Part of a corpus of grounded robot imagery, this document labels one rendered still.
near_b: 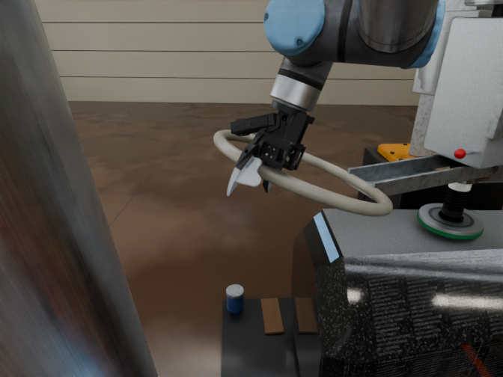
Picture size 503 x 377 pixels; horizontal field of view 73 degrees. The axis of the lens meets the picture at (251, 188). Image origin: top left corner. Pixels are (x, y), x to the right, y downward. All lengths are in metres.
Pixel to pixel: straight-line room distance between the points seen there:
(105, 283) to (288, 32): 0.43
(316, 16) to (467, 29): 0.80
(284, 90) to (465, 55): 0.73
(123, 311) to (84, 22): 7.89
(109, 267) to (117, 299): 0.02
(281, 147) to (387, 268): 0.73
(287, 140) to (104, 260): 0.53
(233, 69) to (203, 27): 0.94
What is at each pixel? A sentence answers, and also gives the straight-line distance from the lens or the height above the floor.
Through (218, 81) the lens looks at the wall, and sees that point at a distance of 7.26.
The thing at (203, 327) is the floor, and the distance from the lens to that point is 2.05.
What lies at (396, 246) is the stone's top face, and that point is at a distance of 1.32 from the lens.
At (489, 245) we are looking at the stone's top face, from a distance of 1.48.
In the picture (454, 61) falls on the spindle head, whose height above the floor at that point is 1.40.
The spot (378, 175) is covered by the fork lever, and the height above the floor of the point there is 1.07.
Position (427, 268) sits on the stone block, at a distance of 1.32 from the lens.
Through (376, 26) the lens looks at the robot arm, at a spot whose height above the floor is 1.51.
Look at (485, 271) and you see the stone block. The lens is 1.43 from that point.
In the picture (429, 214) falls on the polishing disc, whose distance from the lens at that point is 1.45.
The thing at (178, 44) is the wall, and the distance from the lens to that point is 7.35.
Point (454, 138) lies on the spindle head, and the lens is 1.28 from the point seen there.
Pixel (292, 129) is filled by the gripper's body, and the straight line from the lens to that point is 0.66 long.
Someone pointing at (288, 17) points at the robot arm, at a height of 1.52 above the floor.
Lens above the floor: 1.51
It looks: 26 degrees down
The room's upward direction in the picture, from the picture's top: straight up
